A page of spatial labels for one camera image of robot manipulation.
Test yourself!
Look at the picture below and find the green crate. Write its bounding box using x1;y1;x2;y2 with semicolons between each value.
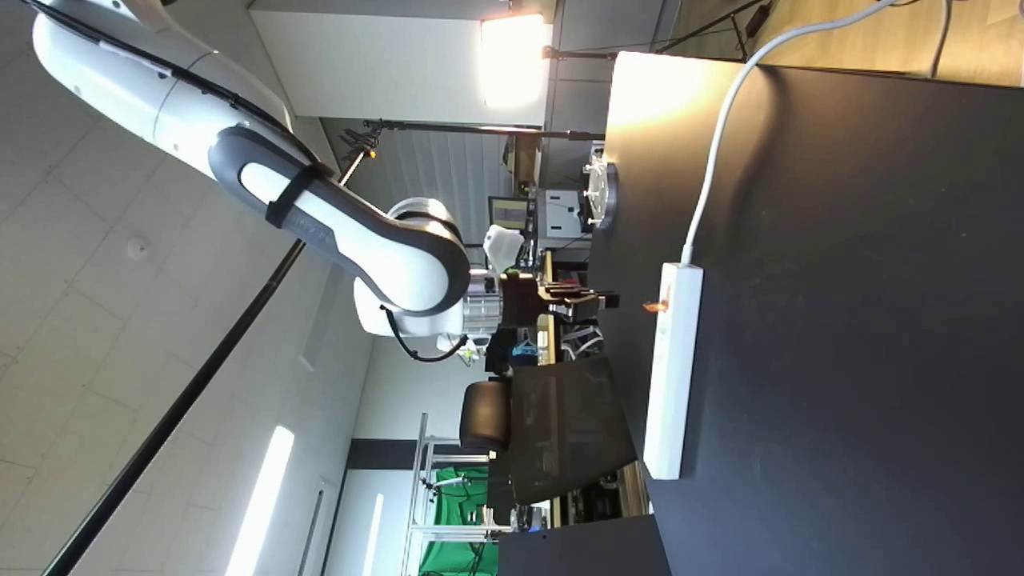
416;461;497;576

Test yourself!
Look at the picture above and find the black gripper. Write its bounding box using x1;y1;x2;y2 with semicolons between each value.
497;272;590;327

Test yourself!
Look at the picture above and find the black cabinet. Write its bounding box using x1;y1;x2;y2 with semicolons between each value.
493;512;660;576

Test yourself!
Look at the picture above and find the thin black floor cable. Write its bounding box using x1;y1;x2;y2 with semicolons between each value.
928;0;958;80

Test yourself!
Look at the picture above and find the white power strip cable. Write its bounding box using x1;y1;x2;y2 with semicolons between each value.
678;0;891;268

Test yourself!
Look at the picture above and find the white power strip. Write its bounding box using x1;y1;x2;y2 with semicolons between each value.
641;259;710;484

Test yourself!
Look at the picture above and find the long ceiling light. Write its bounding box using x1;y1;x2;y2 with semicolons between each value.
220;421;301;576

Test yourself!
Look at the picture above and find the white metal frame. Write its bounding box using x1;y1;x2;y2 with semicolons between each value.
402;412;507;576

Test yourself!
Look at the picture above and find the black ceiling track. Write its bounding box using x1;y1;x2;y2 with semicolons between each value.
40;139;382;576

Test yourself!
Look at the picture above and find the grey equipment box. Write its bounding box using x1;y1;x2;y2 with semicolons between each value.
530;188;591;241

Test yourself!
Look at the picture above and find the round metal mounting plate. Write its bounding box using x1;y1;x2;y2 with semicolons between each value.
581;147;624;236

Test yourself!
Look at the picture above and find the black office chair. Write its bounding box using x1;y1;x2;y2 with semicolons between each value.
458;376;512;450

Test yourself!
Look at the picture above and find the black partition screen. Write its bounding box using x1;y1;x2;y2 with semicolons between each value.
500;347;642;507

